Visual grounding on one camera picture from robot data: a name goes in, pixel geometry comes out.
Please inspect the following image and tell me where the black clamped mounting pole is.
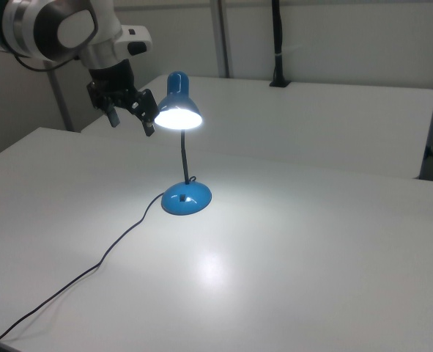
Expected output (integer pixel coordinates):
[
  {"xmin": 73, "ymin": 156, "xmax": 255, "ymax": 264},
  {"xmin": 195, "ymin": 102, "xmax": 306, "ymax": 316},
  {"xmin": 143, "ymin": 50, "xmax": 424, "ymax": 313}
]
[{"xmin": 268, "ymin": 0, "xmax": 293, "ymax": 89}]

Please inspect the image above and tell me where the grey vertical partition post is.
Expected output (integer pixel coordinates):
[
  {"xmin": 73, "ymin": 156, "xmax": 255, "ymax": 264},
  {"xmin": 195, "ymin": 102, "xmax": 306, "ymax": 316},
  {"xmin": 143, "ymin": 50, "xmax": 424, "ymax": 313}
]
[
  {"xmin": 210, "ymin": 0, "xmax": 232, "ymax": 79},
  {"xmin": 46, "ymin": 68, "xmax": 75, "ymax": 133}
]

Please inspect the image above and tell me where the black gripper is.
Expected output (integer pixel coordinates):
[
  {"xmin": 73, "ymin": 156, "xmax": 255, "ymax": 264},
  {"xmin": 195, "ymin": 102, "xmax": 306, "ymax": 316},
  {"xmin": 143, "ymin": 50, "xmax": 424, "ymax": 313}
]
[{"xmin": 86, "ymin": 59, "xmax": 160, "ymax": 138}]

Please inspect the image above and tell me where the blue desk lamp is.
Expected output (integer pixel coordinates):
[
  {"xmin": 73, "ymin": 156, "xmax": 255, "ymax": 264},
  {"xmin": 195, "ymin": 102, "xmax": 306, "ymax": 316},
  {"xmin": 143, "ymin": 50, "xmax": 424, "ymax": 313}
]
[{"xmin": 153, "ymin": 70, "xmax": 213, "ymax": 216}]

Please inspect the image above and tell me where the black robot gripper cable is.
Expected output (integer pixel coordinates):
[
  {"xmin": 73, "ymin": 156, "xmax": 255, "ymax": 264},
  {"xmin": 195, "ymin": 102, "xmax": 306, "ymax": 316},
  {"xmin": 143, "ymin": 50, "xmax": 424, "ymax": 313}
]
[{"xmin": 12, "ymin": 50, "xmax": 82, "ymax": 73}]

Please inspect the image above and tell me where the black lamp power cable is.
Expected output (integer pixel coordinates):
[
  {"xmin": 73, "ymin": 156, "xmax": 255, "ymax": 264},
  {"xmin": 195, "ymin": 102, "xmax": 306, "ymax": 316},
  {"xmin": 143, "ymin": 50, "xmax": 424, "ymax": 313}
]
[{"xmin": 0, "ymin": 177, "xmax": 199, "ymax": 348}]

